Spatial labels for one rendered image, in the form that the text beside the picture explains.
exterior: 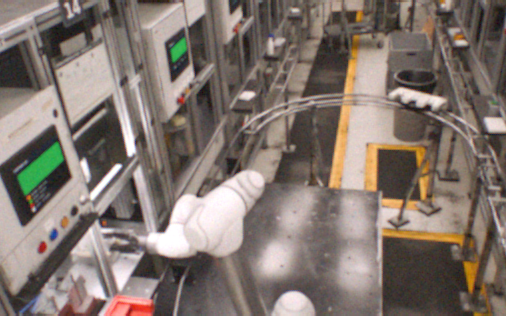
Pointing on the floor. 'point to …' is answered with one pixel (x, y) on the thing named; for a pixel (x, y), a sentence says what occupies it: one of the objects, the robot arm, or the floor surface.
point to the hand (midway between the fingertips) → (107, 240)
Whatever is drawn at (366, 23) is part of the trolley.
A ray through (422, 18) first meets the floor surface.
